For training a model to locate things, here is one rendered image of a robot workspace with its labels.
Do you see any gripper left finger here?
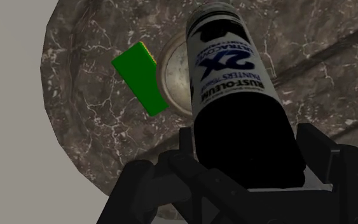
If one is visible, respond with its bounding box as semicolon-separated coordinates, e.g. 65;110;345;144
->
96;126;251;224

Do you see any green box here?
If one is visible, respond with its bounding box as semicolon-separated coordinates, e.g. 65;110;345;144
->
111;41;170;117

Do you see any white spray can black cap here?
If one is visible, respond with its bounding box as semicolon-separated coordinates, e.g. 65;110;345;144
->
185;1;306;190

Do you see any round brown marble table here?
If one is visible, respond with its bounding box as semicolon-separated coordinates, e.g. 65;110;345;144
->
39;0;358;221

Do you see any silver metal plate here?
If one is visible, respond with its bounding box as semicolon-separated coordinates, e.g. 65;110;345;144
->
155;31;196;118

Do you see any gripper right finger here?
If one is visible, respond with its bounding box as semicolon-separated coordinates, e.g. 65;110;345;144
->
296;122;358;224

